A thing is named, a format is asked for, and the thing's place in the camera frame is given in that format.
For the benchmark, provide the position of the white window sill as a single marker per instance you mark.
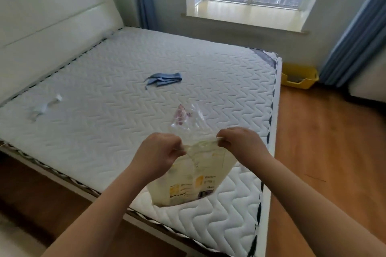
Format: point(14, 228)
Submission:
point(247, 16)

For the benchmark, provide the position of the blue cloth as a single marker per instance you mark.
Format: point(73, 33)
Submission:
point(166, 79)

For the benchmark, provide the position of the person's left forearm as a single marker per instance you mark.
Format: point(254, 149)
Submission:
point(102, 214)

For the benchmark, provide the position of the person's right hand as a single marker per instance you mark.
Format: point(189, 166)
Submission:
point(244, 145)

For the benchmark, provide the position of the small white crumpled wrapper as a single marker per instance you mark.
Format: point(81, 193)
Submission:
point(45, 107)

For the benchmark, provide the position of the yellow litter box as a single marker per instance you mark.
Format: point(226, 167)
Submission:
point(304, 83)

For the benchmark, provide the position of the white quilted mattress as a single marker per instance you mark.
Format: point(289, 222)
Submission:
point(120, 109)

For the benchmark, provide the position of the dark baseboard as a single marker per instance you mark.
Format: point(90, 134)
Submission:
point(362, 101)

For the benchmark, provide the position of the white cat litter bag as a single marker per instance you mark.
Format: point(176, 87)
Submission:
point(196, 181)

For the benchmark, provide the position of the clear plastic wrapper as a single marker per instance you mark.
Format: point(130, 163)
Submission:
point(193, 127)

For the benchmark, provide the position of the person's right forearm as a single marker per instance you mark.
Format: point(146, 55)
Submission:
point(316, 211)

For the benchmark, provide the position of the person's left hand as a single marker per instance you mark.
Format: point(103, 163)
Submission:
point(156, 154)

